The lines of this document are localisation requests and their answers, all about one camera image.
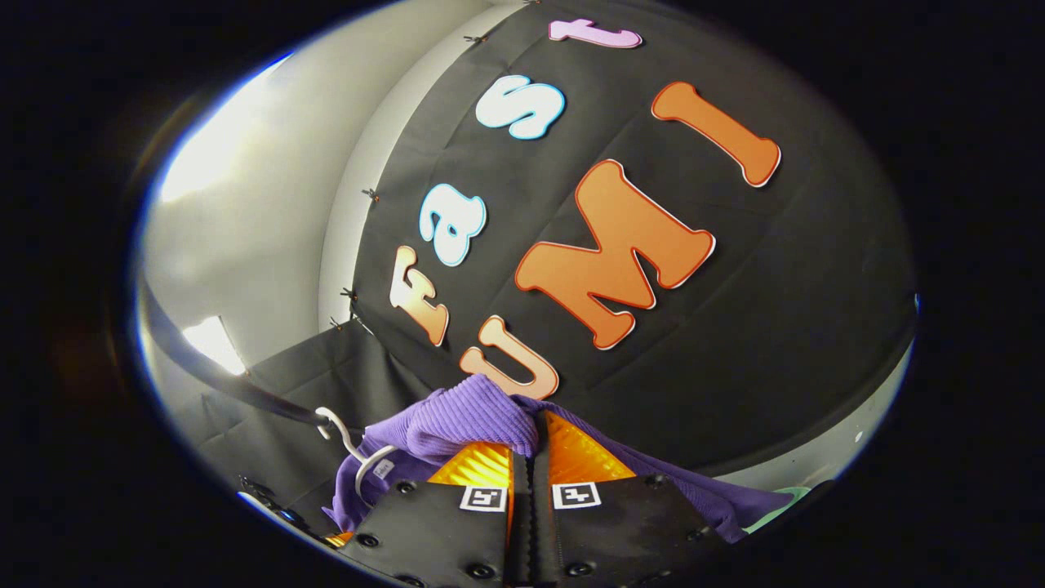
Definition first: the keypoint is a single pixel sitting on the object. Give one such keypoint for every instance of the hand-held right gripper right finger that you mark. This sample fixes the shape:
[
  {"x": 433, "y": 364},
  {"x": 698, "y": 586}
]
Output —
[{"x": 620, "y": 531}]

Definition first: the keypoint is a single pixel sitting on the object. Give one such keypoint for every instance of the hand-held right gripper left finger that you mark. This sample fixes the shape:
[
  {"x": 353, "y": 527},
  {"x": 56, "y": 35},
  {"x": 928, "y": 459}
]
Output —
[{"x": 449, "y": 539}]

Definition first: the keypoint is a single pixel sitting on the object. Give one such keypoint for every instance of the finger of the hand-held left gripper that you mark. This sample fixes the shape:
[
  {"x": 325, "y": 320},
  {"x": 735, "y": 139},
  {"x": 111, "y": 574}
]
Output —
[{"x": 269, "y": 500}]

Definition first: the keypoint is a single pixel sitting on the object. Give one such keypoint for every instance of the green laundry hamper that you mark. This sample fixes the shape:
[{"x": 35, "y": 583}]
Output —
[{"x": 775, "y": 506}]

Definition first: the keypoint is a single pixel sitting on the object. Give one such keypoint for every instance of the white clothes hanger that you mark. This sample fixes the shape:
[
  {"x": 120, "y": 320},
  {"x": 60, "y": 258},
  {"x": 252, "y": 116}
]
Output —
[{"x": 351, "y": 445}]

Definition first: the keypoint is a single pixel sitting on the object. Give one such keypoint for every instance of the black clothes rack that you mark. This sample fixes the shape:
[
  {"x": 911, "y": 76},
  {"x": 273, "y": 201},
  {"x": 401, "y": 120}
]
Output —
[{"x": 229, "y": 380}]

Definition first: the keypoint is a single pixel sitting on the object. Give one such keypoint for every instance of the ceiling light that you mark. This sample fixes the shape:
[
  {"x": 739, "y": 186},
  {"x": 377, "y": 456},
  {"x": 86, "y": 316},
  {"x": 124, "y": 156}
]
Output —
[{"x": 212, "y": 345}]

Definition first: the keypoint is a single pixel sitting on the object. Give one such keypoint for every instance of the black backdrop cloth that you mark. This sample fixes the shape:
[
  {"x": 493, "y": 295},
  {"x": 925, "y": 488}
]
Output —
[{"x": 775, "y": 327}]

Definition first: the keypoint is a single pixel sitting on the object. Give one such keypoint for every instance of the row of backdrop clips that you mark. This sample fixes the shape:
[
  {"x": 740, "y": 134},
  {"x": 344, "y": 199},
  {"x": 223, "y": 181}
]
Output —
[{"x": 371, "y": 194}]

